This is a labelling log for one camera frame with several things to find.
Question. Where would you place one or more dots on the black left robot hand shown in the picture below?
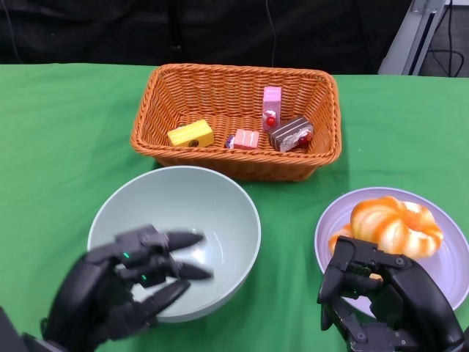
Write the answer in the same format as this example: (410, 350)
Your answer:
(110, 293)

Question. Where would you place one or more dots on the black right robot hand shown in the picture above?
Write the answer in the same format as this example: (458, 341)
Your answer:
(395, 304)

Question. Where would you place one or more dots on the pale green ceramic bowl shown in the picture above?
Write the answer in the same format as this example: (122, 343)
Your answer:
(176, 198)

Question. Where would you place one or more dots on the yellow cake block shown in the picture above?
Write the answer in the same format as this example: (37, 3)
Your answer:
(190, 137)

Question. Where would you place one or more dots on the chocolate cake sparkly top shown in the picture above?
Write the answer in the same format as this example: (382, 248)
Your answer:
(289, 133)

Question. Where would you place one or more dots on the salmon striped cake slice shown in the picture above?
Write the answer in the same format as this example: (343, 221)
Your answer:
(246, 139)

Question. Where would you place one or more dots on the pink cake with cherry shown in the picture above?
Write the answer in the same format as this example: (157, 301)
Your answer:
(272, 106)

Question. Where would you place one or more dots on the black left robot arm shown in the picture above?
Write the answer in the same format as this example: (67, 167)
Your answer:
(25, 333)

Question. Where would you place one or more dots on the lavender round plate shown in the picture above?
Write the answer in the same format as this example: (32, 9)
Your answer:
(450, 275)

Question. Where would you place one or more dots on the orange wicker basket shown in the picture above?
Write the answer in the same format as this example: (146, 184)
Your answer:
(238, 161)

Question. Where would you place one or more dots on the green tablecloth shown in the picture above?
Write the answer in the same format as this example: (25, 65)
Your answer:
(55, 128)

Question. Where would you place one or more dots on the grey metal stand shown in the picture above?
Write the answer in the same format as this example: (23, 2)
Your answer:
(410, 40)

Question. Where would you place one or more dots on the black backdrop cloth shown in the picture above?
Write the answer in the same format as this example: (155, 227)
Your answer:
(146, 29)

